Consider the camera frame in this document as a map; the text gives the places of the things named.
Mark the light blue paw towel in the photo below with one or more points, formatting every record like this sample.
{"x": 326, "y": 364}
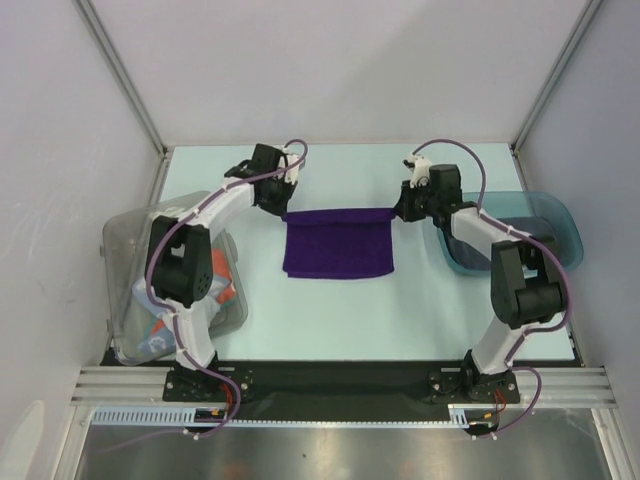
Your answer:
{"x": 157, "y": 338}

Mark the purple towel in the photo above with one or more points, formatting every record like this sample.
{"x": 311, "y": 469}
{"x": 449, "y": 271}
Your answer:
{"x": 339, "y": 244}

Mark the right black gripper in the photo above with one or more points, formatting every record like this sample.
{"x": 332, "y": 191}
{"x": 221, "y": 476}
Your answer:
{"x": 408, "y": 203}

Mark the right aluminium frame post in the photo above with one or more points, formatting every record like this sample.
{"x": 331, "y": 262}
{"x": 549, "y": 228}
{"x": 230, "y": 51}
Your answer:
{"x": 579, "y": 31}

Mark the aluminium frame post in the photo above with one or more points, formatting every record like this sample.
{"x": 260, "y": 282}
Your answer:
{"x": 109, "y": 52}
{"x": 579, "y": 31}

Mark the grey towel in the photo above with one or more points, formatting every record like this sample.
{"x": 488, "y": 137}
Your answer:
{"x": 480, "y": 232}

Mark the teal plastic tray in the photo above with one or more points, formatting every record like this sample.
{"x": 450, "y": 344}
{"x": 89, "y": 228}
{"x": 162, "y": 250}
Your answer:
{"x": 538, "y": 213}

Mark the aluminium front rail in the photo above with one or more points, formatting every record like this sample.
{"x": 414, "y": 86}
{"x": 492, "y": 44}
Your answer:
{"x": 569, "y": 388}

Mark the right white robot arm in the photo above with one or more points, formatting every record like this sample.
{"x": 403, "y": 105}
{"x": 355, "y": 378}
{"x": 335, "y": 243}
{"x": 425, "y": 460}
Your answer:
{"x": 529, "y": 288}

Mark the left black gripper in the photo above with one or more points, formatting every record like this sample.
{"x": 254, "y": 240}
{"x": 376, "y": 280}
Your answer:
{"x": 280, "y": 208}

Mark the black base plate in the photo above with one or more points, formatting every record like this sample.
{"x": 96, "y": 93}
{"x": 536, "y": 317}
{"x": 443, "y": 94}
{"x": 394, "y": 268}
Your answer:
{"x": 366, "y": 392}

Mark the orange towel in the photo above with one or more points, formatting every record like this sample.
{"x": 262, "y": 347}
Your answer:
{"x": 225, "y": 290}

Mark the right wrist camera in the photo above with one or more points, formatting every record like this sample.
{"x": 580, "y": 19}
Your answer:
{"x": 420, "y": 170}

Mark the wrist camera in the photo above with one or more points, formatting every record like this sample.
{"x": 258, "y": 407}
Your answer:
{"x": 420, "y": 170}
{"x": 292, "y": 163}

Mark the clear plastic bin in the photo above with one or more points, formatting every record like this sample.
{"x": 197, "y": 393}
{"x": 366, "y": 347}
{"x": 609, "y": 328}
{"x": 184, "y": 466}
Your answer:
{"x": 125, "y": 245}

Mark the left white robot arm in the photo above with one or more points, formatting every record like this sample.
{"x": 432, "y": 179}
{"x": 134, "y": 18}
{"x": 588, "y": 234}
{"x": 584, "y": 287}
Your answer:
{"x": 179, "y": 266}

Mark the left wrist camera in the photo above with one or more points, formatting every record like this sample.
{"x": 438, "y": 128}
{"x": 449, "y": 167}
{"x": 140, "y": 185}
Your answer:
{"x": 292, "y": 163}

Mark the white slotted cable duct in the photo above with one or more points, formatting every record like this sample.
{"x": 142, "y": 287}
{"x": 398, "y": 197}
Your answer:
{"x": 192, "y": 417}

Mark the left aluminium frame post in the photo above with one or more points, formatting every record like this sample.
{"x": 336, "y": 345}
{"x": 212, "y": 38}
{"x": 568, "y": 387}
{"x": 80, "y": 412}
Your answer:
{"x": 109, "y": 52}

